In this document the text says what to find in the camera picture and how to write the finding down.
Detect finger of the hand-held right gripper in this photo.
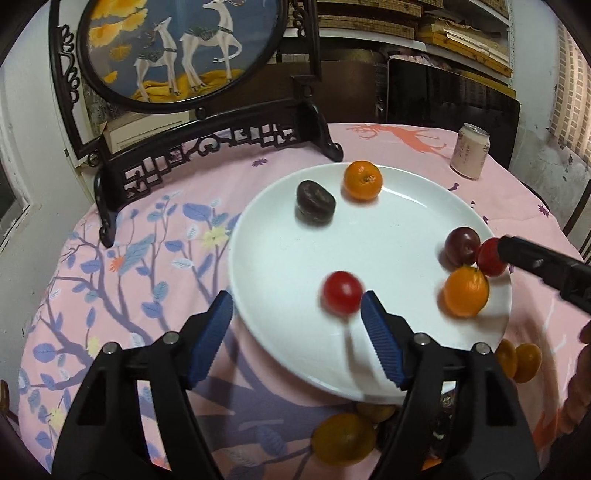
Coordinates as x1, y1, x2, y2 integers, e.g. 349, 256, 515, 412
497, 234, 591, 317

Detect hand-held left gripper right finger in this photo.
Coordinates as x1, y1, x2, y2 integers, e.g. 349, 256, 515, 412
360, 291, 541, 480

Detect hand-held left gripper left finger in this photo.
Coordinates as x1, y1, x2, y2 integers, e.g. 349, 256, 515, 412
50, 290, 234, 480

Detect red cherry tomato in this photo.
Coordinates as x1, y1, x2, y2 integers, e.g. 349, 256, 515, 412
476, 237, 509, 278
322, 271, 364, 317

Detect orange tangerine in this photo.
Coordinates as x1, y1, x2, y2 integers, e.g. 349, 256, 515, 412
342, 160, 384, 201
495, 339, 518, 379
514, 342, 542, 384

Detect white plate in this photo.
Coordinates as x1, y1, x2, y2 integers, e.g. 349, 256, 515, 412
228, 162, 514, 408

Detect person's right hand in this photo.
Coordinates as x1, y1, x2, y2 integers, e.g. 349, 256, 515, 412
567, 318, 591, 437

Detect dark wooden chair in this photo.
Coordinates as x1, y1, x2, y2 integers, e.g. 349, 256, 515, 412
561, 180, 591, 264

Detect yellow-orange tangerine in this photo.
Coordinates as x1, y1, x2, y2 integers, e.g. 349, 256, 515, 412
311, 413, 377, 466
355, 402, 397, 423

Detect dark red plum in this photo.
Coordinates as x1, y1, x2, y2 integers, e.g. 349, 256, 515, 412
444, 226, 482, 267

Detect pink floral tablecloth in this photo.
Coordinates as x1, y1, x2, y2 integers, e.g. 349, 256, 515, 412
18, 122, 585, 480

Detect dark brown mangosteen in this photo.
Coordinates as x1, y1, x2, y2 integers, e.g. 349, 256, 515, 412
295, 180, 336, 225
427, 392, 458, 439

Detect pink drink can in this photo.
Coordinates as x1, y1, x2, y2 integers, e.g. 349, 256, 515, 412
451, 123, 490, 180

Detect dark panel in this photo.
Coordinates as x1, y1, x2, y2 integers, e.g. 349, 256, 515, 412
387, 58, 521, 169

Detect white cardboard box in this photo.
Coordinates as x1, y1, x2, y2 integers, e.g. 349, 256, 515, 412
104, 111, 195, 154

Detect stack of yellow flat boxes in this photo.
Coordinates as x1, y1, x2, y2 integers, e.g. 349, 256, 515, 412
416, 9, 515, 79

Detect brown wooden board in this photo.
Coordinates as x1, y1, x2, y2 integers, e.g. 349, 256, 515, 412
277, 60, 389, 126

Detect stack of woven boxes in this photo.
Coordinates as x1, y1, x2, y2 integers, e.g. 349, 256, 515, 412
286, 0, 422, 45

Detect round deer embroidery table screen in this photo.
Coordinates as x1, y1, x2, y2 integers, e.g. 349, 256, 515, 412
48, 0, 345, 247

